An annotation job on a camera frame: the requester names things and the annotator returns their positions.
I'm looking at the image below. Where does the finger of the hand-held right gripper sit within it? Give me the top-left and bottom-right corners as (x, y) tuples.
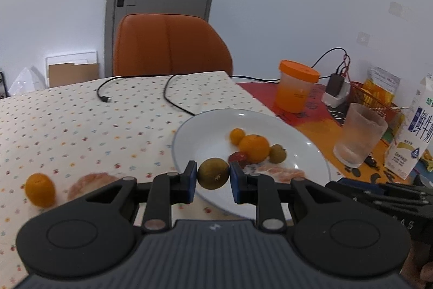
(337, 177), (433, 197)
(326, 181), (430, 208)

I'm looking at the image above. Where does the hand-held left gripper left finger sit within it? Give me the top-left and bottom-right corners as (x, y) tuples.
(81, 160), (197, 232)

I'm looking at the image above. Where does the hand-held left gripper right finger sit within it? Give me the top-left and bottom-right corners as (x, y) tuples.
(229, 162), (342, 232)

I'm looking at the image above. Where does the green-brown round fruit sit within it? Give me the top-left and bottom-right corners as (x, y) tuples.
(269, 144), (287, 164)
(197, 158), (231, 190)

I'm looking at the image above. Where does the small red fruit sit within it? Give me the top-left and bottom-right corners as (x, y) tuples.
(228, 151), (249, 165)

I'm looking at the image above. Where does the large orange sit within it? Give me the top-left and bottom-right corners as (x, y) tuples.
(238, 134), (270, 164)

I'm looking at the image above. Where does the small orange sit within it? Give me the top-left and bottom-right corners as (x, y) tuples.
(229, 128), (246, 145)

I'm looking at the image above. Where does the peeled pomelo segment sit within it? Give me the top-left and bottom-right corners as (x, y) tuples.
(252, 164), (305, 182)

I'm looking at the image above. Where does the white plate with blue rim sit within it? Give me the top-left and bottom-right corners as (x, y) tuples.
(172, 109), (331, 220)

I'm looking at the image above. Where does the person's right hand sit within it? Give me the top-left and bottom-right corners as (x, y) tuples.
(400, 240), (433, 289)

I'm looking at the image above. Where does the frosted clear plastic cup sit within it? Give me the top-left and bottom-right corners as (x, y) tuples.
(333, 103), (388, 168)

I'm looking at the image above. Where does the white milk carton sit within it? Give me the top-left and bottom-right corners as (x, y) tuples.
(384, 73), (433, 180)

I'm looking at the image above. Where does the red patterned table mat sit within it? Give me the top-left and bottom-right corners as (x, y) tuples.
(235, 81), (433, 184)

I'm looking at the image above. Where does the peeled pomelo chunk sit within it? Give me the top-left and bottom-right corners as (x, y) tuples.
(67, 173), (120, 202)

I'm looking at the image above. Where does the white and yellow snack bag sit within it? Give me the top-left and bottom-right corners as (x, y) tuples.
(363, 66), (401, 107)

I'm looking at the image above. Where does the black charger on white dock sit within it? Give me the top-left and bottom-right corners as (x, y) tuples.
(321, 73), (350, 108)

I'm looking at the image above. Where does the orange lidded plastic cup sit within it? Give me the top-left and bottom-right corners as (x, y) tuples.
(274, 60), (320, 113)

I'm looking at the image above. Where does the floral white tablecloth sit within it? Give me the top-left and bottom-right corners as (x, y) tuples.
(0, 71), (295, 283)

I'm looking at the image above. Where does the orange chair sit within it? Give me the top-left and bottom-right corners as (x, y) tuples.
(113, 14), (233, 77)

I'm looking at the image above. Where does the medium orange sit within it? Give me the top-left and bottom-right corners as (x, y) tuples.
(25, 173), (56, 207)

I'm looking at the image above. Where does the brown cardboard sheet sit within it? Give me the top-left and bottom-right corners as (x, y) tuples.
(48, 63), (99, 87)

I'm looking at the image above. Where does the flat cardboard box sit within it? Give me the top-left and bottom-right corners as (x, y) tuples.
(45, 51), (99, 88)

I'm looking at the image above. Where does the clear plastic bag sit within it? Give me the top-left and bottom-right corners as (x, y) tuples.
(8, 66), (46, 96)

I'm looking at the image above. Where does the red wire basket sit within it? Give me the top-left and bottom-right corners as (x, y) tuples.
(348, 81), (411, 120)

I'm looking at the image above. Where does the red cable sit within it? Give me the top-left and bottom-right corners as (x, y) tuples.
(340, 54), (352, 76)

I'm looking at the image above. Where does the black cable with plug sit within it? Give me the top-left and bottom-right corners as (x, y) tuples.
(97, 75), (176, 103)

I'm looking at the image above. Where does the black charger cable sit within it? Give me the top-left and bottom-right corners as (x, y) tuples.
(311, 47), (349, 76)

